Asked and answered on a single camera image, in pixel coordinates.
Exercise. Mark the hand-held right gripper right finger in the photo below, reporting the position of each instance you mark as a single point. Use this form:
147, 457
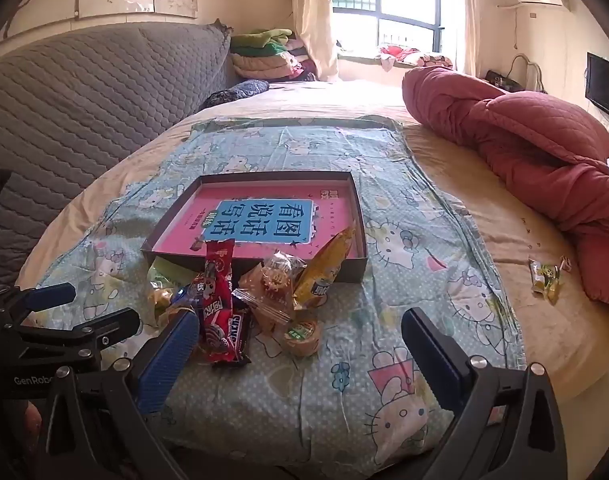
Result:
432, 355

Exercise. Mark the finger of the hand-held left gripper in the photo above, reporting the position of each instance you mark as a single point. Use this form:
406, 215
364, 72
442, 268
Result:
49, 295
104, 327

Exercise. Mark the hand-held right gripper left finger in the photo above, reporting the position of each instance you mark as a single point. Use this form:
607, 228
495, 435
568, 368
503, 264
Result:
168, 360

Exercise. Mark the blue cookie packet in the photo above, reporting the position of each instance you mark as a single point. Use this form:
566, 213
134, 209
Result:
188, 297

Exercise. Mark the green yellow snack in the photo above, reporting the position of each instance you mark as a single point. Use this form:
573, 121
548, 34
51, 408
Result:
158, 280

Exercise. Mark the brown chocolate bar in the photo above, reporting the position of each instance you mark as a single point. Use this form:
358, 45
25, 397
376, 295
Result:
238, 335

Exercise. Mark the red cartoon snack packet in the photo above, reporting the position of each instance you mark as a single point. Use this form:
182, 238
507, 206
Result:
217, 285

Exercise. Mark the yellow snack packet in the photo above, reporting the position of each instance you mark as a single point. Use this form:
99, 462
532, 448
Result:
322, 270

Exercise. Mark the clear-wrapped brown cake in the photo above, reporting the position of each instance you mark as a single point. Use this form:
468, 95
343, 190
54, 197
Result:
279, 272

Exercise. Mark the shallow dark cardboard box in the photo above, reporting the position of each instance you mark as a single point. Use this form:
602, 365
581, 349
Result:
257, 180

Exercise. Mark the orange wrapped cake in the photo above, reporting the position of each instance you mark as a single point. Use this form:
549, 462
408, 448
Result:
249, 282

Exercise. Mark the cartoon cat printed cloth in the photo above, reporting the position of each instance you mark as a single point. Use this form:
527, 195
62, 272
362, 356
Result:
409, 240

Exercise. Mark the small round wrapped cake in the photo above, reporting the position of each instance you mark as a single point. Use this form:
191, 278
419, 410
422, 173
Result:
300, 337

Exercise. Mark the pink book with blue label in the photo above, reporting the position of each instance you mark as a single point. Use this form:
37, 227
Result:
184, 220

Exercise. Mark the small green yellow candy packet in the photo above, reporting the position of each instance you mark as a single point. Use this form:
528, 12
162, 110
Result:
545, 277

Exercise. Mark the small red white candy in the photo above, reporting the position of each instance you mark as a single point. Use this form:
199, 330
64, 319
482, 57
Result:
565, 264

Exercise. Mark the bed with beige sheet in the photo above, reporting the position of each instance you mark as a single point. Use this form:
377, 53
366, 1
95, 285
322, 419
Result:
524, 220

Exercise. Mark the grey quilted headboard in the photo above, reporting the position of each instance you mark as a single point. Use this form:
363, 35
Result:
84, 110

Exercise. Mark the pink quilt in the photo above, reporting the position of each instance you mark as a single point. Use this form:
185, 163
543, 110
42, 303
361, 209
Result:
534, 125

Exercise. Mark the dark floral pillow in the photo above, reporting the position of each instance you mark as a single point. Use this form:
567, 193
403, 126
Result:
234, 94

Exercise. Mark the clothes on window sill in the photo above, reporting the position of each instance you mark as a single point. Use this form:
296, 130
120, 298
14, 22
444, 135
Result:
409, 56

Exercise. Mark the stack of folded blankets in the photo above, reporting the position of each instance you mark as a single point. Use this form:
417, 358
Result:
264, 55

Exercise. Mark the black flat television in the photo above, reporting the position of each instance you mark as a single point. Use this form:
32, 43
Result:
606, 87

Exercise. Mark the cream curtain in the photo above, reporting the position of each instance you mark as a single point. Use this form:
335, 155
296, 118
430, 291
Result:
312, 15
464, 15

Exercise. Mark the window with bars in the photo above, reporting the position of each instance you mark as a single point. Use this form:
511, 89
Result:
384, 0

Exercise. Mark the white curved metal frame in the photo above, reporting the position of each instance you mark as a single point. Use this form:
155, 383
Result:
534, 67

